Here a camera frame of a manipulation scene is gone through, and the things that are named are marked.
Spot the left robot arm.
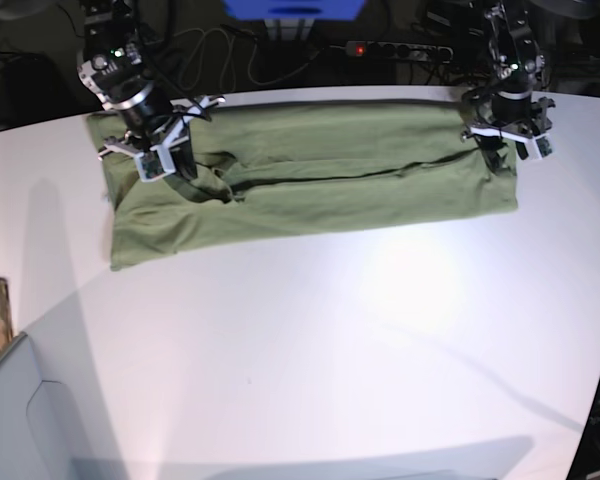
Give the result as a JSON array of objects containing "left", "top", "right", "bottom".
[{"left": 461, "top": 1, "right": 555, "bottom": 173}]

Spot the black power strip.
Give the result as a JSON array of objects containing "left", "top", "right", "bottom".
[{"left": 336, "top": 40, "right": 454, "bottom": 64}]

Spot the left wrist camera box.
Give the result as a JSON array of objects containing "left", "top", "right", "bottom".
[{"left": 515, "top": 133, "right": 555, "bottom": 161}]

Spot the blue plastic box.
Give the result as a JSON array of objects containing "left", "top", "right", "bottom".
[{"left": 224, "top": 0, "right": 365, "bottom": 21}]

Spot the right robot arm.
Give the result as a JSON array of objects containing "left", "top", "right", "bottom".
[{"left": 78, "top": 1, "right": 225, "bottom": 182}]

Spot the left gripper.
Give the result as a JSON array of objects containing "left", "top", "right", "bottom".
[{"left": 461, "top": 97, "right": 555, "bottom": 175}]

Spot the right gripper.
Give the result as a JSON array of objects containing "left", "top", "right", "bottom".
[{"left": 98, "top": 92, "right": 226, "bottom": 181}]

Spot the grey cabinet corner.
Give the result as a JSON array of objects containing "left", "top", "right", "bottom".
[{"left": 0, "top": 332, "right": 119, "bottom": 480}]

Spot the green T-shirt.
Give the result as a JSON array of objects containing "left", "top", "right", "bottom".
[{"left": 102, "top": 102, "right": 518, "bottom": 270}]

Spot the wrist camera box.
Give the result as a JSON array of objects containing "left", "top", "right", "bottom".
[
  {"left": 515, "top": 133, "right": 555, "bottom": 161},
  {"left": 134, "top": 146, "right": 176, "bottom": 183}
]

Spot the grey cable loop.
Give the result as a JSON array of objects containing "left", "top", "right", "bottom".
[{"left": 179, "top": 27, "right": 326, "bottom": 91}]

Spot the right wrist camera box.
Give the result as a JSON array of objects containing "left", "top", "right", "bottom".
[{"left": 134, "top": 146, "right": 176, "bottom": 183}]

